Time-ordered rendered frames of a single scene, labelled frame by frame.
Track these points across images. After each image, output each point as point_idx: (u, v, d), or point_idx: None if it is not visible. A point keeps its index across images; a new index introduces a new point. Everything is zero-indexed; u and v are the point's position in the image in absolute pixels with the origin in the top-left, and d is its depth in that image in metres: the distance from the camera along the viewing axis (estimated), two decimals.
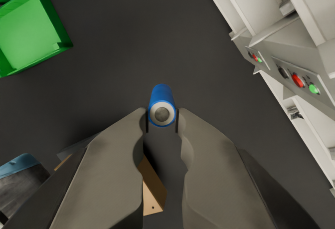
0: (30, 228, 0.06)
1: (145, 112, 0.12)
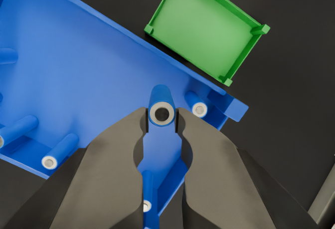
0: (30, 228, 0.06)
1: (145, 112, 0.12)
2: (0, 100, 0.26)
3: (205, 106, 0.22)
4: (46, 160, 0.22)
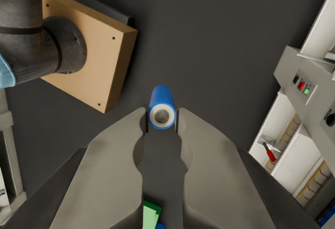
0: (30, 228, 0.06)
1: (145, 112, 0.12)
2: None
3: None
4: None
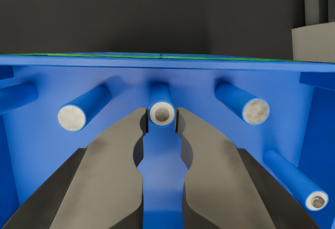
0: (30, 228, 0.06)
1: (145, 112, 0.12)
2: None
3: None
4: (167, 118, 0.12)
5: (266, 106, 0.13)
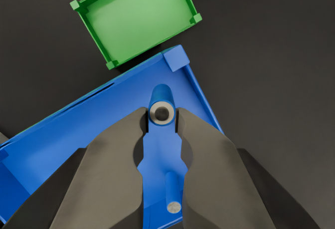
0: (30, 228, 0.06)
1: (145, 112, 0.12)
2: None
3: (161, 102, 0.13)
4: None
5: None
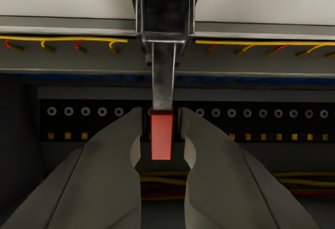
0: None
1: (142, 112, 0.12)
2: None
3: None
4: None
5: None
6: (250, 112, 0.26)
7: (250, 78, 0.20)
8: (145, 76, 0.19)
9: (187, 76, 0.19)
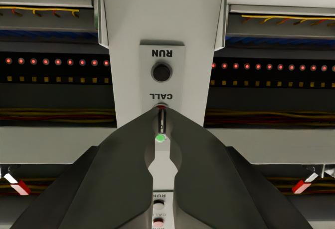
0: (43, 222, 0.06)
1: (158, 113, 0.12)
2: (253, 40, 0.32)
3: None
4: None
5: None
6: None
7: None
8: (305, 40, 0.30)
9: (331, 41, 0.30)
